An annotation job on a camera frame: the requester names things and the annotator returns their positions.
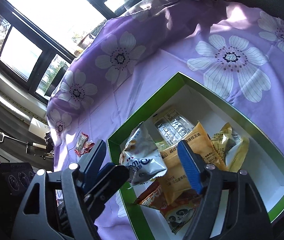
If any clear-wrapped cracker packet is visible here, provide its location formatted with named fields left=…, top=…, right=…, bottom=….
left=153, top=108, right=197, bottom=147

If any silver red-ended snack packet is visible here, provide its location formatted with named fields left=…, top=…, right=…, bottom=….
left=74, top=132, right=89, bottom=154

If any orange red snack packet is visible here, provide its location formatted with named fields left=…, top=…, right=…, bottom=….
left=134, top=180, right=200, bottom=210

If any purple floral bedsheet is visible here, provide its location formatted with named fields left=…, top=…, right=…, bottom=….
left=52, top=0, right=284, bottom=240

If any dark red snack packet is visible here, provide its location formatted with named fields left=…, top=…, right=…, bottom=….
left=82, top=141, right=95, bottom=157

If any green cardboard box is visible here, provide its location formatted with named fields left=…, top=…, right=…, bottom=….
left=107, top=71, right=284, bottom=240

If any white-handled mop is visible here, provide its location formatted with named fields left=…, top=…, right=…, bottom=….
left=0, top=130, right=55, bottom=160

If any yellow orange snack packet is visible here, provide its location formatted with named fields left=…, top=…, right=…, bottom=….
left=160, top=121, right=228, bottom=207

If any panda print snack packet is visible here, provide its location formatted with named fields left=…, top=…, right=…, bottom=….
left=160, top=197, right=202, bottom=235

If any yellow green snack packet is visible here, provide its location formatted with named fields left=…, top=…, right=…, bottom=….
left=210, top=122, right=250, bottom=173

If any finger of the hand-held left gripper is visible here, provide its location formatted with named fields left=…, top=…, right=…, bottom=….
left=84, top=163, right=130, bottom=218

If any white blue snack packet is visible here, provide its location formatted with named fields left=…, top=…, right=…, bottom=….
left=119, top=121, right=168, bottom=186

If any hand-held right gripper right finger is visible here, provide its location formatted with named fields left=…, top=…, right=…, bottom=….
left=177, top=140, right=275, bottom=240

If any dark clothes pile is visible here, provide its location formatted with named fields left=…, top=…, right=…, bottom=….
left=43, top=131, right=55, bottom=154

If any purple floral pillow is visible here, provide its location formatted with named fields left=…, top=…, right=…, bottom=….
left=46, top=0, right=232, bottom=147

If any black-framed window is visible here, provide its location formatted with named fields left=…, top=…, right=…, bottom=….
left=0, top=0, right=157, bottom=103

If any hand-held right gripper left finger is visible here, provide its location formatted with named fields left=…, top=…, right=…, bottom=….
left=11, top=140, right=107, bottom=240

